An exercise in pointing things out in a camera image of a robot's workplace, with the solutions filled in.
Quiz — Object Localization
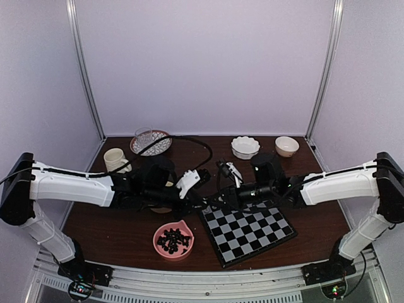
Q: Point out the pink bowl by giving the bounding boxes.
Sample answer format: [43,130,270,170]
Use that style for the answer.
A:
[153,220,194,262]

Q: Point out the white textured ceramic mug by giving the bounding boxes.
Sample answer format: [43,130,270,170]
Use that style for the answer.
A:
[104,148,128,172]

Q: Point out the aluminium frame post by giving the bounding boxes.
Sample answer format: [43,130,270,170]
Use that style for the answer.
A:
[66,0,106,141]
[306,0,344,141]

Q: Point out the black and white chessboard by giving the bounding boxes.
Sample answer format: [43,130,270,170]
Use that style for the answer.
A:
[199,201,298,268]

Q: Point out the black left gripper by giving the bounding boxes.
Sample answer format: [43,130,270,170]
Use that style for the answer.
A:
[143,186,207,221]

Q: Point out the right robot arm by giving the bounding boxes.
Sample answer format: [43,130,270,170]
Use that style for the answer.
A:
[208,152,403,279]

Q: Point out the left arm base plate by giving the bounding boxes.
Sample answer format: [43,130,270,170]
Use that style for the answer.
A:
[57,259,113,287]

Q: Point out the cream bowl with spout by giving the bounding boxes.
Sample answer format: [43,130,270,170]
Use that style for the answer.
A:
[150,207,172,214]

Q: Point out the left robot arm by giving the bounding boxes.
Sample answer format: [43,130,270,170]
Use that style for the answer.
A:
[1,153,207,280]

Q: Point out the white scalloped bowl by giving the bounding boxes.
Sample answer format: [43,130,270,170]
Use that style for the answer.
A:
[231,136,261,160]

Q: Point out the aluminium frame post right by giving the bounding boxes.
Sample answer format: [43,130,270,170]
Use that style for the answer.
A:
[306,0,344,141]

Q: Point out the aluminium frame post left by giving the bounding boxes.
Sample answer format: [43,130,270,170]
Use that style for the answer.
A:
[66,0,106,141]

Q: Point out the aluminium front rail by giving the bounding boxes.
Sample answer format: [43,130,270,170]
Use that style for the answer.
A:
[22,249,393,302]

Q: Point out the black chess pieces pile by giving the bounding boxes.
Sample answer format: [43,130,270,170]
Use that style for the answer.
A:
[157,229,191,254]

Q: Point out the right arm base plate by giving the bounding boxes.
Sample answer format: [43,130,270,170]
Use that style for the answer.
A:
[301,256,356,285]

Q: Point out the small cream bowl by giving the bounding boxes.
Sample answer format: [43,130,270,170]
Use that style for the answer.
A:
[275,136,300,158]

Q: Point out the clear glass tumbler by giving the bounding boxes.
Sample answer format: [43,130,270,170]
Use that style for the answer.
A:
[135,127,153,151]

